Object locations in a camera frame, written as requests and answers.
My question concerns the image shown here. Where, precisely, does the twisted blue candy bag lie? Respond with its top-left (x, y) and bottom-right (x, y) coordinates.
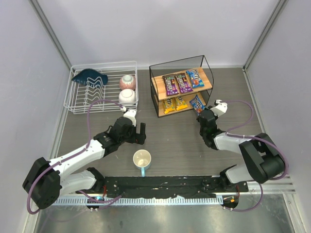
top-left (190, 95), bottom-right (205, 115)

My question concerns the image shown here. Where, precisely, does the yellow candy bag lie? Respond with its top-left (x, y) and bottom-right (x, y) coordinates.
top-left (162, 98), bottom-right (176, 114)
top-left (173, 96), bottom-right (188, 111)

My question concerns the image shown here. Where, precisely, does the purple candy bag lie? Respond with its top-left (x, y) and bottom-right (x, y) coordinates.
top-left (162, 74), bottom-right (179, 96)
top-left (174, 73), bottom-right (192, 94)

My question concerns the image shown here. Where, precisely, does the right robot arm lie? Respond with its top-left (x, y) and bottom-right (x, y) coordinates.
top-left (197, 105), bottom-right (288, 189)

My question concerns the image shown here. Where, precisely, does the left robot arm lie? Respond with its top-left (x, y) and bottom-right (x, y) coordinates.
top-left (22, 116), bottom-right (146, 214)

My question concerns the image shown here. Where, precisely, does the white ceramic bowl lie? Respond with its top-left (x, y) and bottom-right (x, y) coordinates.
top-left (119, 89), bottom-right (136, 106)

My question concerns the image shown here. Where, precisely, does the pink ceramic bowl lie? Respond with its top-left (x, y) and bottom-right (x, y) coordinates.
top-left (119, 75), bottom-right (136, 90)

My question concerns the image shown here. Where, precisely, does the dark blue plate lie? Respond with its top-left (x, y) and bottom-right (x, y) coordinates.
top-left (71, 68), bottom-right (108, 88)

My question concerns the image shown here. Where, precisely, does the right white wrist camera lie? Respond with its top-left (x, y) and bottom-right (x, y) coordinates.
top-left (210, 100), bottom-right (228, 117)

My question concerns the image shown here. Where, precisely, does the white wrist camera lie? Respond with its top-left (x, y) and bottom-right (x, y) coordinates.
top-left (123, 109), bottom-right (137, 125)
top-left (210, 100), bottom-right (228, 117)

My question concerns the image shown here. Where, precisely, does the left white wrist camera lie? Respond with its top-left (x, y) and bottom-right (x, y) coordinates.
top-left (123, 109), bottom-right (137, 125)

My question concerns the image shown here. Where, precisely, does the black wire wooden shelf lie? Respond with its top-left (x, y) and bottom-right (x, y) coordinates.
top-left (149, 55), bottom-right (214, 117)

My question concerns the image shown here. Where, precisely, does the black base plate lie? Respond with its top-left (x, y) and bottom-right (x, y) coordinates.
top-left (75, 175), bottom-right (248, 199)

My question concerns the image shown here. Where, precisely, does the white wire dish rack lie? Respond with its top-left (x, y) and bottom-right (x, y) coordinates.
top-left (64, 61), bottom-right (138, 114)

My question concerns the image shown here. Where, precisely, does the white slotted cable duct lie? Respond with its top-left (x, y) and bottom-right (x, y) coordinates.
top-left (53, 195), bottom-right (223, 206)

